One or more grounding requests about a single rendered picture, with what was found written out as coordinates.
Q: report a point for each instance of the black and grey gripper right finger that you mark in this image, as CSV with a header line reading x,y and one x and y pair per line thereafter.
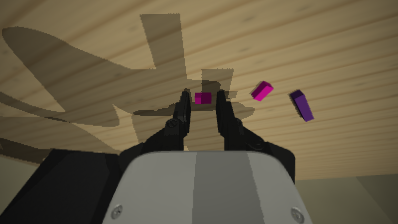
x,y
239,138

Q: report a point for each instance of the purple rod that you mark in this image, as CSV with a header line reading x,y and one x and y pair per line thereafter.
x,y
302,105

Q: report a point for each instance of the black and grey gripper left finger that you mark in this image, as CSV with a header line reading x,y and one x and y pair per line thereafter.
x,y
170,137

